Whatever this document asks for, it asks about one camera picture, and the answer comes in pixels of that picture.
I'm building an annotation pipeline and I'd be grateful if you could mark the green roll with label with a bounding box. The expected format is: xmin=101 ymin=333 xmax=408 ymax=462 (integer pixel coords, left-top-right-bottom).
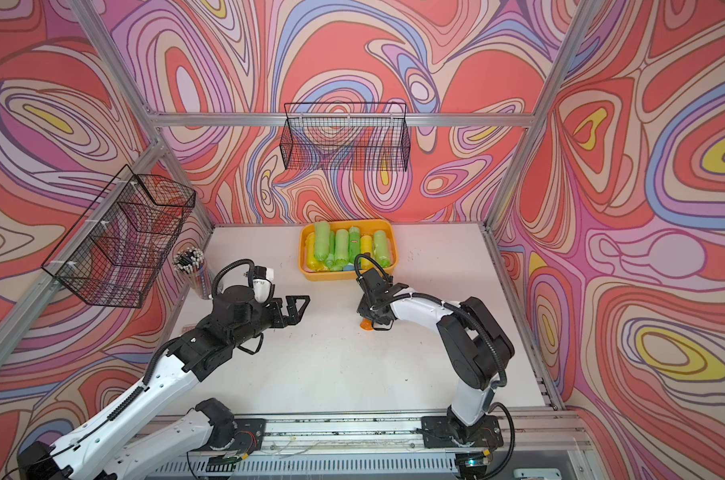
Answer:
xmin=348 ymin=226 xmax=362 ymax=264

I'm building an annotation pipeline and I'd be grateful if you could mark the green yellow trash bag roll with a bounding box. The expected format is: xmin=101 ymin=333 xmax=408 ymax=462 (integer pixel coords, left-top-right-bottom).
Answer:
xmin=360 ymin=235 xmax=374 ymax=271

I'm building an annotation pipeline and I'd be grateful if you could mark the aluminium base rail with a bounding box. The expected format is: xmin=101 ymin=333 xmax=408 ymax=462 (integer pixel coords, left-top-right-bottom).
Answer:
xmin=236 ymin=407 xmax=594 ymax=458

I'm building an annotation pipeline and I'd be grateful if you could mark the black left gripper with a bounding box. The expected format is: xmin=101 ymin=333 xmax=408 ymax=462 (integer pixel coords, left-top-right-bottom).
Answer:
xmin=228 ymin=294 xmax=310 ymax=352

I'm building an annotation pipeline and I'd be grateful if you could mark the orange plastic storage box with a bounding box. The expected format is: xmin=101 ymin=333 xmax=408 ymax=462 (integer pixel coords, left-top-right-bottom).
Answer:
xmin=298 ymin=219 xmax=399 ymax=282

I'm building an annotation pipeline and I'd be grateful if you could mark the black wire basket wall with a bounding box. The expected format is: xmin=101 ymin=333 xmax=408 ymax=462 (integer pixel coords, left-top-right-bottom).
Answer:
xmin=42 ymin=166 xmax=196 ymax=309
xmin=280 ymin=101 xmax=412 ymax=172

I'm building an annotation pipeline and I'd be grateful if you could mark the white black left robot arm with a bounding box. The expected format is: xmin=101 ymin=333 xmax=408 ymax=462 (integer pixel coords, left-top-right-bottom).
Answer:
xmin=18 ymin=285 xmax=310 ymax=479

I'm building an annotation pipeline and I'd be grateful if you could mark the cup of pens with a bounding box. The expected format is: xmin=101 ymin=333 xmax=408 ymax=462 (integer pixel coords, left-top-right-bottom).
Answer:
xmin=172 ymin=247 xmax=214 ymax=300

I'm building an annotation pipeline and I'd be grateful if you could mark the light green roll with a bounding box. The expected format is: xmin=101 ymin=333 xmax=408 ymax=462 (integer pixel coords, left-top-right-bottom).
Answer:
xmin=373 ymin=230 xmax=393 ymax=268
xmin=334 ymin=229 xmax=350 ymax=270
xmin=314 ymin=221 xmax=332 ymax=262

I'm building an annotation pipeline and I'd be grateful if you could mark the black wire basket back wall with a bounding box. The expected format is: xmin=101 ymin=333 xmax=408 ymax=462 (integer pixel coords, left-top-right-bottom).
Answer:
xmin=280 ymin=101 xmax=412 ymax=172

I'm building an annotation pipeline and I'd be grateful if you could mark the black wire basket left wall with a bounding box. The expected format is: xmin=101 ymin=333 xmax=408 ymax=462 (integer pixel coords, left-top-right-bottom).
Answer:
xmin=42 ymin=166 xmax=196 ymax=309

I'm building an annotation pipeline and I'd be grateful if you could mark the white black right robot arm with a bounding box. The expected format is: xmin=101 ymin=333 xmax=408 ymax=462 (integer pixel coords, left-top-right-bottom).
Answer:
xmin=356 ymin=268 xmax=515 ymax=447

